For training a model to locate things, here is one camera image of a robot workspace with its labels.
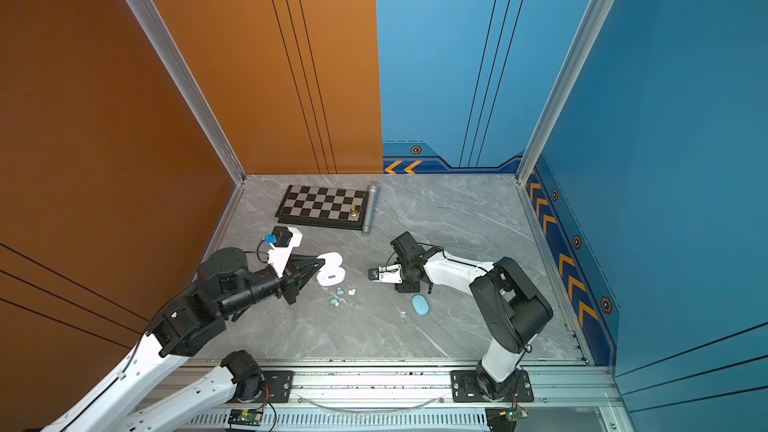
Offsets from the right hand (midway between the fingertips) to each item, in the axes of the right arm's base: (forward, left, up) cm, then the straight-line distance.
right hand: (399, 273), depth 93 cm
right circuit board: (-37, -25, -3) cm, 45 cm away
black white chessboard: (+24, +26, +4) cm, 36 cm away
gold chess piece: (+20, +16, +5) cm, 26 cm away
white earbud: (-6, +14, 0) cm, 15 cm away
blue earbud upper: (-6, +18, 0) cm, 19 cm away
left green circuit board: (-37, +36, -3) cm, 52 cm away
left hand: (-12, +16, +29) cm, 36 cm away
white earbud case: (-15, +14, +28) cm, 35 cm away
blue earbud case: (-11, -6, +1) cm, 12 cm away
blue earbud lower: (-9, +19, 0) cm, 21 cm away
